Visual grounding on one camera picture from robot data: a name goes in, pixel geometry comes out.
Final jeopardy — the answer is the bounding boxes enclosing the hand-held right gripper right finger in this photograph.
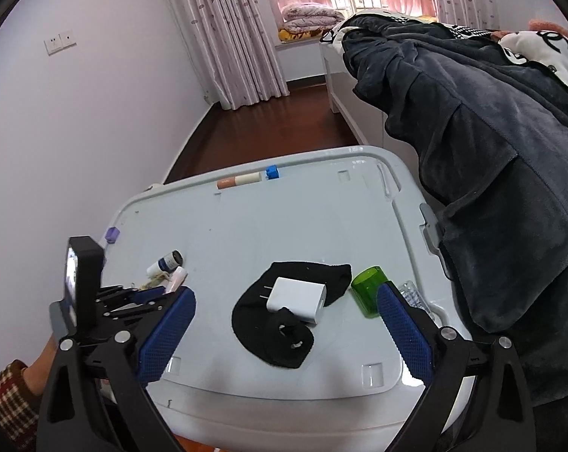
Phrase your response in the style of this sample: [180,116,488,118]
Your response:
[377,281,537,452]

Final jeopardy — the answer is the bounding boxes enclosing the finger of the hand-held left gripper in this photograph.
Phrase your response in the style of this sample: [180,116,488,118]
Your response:
[96,284,167,306]
[106,301,165,322]

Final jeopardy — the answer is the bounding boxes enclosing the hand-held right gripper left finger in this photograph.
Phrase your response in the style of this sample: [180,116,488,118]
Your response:
[34,285,197,452]

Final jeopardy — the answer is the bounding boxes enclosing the white charger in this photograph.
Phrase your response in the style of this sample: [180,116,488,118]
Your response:
[266,276,327,326]

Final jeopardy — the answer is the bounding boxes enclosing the person's left forearm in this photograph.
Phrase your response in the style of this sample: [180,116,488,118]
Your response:
[0,338,60,452]

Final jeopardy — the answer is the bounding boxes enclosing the small white tube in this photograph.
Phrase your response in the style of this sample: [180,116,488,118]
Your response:
[163,266,189,295]

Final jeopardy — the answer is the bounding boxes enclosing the clear spray bottle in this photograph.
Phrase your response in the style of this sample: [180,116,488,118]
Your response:
[399,281,438,322]

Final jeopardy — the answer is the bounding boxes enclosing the small white dark-capped bottle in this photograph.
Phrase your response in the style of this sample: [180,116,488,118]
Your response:
[146,250,185,276]

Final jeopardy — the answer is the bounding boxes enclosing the green plastic cup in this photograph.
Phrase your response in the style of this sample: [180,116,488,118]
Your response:
[350,266,389,319]

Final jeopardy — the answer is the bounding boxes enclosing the black sock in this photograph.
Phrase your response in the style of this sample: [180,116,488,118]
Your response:
[231,261,353,371]

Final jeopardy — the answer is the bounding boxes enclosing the grey box latch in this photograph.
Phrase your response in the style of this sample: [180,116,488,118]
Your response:
[419,203,447,256]

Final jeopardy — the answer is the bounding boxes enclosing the grey plastic storage box lid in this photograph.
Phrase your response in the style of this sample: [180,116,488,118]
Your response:
[49,145,476,448]

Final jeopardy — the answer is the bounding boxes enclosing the beige orange-capped tube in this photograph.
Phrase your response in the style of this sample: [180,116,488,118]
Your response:
[217,173,263,192]

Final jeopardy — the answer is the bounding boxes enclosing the dark grey fleece robe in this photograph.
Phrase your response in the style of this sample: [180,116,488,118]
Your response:
[340,12,568,406]

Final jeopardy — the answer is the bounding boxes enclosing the yellow folded blanket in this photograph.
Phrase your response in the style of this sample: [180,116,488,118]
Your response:
[277,27,333,43]

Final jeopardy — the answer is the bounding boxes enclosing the black white checkered cloth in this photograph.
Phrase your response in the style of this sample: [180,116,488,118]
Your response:
[446,22,495,41]

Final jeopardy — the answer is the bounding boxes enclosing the white black-trimmed cloth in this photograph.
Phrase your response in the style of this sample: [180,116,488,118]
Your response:
[320,9,361,46]

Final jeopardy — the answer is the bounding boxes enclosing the white printed blanket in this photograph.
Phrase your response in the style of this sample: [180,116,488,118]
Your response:
[498,29,568,101]

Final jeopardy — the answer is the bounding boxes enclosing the pink folded quilt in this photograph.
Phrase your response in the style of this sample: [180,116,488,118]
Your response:
[281,2,346,34]

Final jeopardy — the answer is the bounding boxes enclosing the pink fuzzy cloth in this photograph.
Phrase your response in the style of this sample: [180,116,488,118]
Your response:
[528,18,568,53]

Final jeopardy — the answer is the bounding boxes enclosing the white bed frame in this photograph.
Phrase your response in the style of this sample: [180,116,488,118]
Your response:
[322,41,389,148]

